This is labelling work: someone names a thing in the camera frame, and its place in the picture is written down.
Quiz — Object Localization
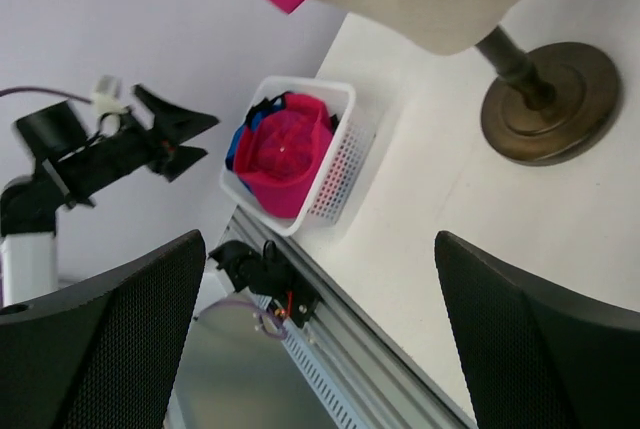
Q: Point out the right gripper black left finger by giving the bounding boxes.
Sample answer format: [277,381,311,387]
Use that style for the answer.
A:
[1,230,206,428]

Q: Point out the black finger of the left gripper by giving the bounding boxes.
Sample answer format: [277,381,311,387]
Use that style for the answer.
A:
[132,84,220,145]

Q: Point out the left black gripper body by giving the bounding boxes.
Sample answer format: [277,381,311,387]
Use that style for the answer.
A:
[14,102,170,209]

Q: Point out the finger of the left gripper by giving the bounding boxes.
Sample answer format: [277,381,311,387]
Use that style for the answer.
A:
[162,145,208,182]

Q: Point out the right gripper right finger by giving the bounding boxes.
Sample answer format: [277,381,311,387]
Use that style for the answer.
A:
[434,231,639,428]

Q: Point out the blue baseball cap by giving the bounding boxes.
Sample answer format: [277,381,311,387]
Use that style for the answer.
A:
[224,91,291,173]

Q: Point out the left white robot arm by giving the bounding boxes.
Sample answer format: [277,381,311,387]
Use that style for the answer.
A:
[1,76,219,306]

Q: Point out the white plastic basket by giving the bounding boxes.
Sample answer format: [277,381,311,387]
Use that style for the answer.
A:
[219,76,375,237]

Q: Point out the dark round mannequin stand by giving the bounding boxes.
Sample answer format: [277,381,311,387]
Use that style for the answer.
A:
[476,27,623,166]

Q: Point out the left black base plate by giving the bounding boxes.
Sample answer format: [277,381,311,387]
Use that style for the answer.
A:
[207,240,321,329]

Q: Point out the white slotted cable duct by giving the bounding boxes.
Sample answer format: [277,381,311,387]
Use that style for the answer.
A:
[282,329,369,429]

